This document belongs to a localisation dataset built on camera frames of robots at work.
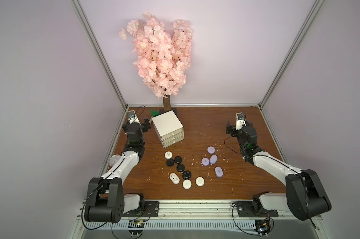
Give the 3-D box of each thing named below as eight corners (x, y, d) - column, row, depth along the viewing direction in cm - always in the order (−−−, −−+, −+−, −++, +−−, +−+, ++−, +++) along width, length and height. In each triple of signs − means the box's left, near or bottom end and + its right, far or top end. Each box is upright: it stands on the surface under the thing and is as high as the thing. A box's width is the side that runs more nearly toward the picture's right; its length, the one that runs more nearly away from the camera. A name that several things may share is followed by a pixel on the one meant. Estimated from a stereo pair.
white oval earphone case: (175, 186, 82) (174, 185, 80) (168, 176, 86) (167, 175, 84) (180, 181, 84) (180, 180, 82) (173, 172, 87) (173, 171, 86)
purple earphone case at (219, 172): (215, 177, 85) (216, 175, 83) (214, 167, 89) (215, 166, 87) (222, 177, 85) (223, 175, 83) (221, 167, 89) (222, 166, 87)
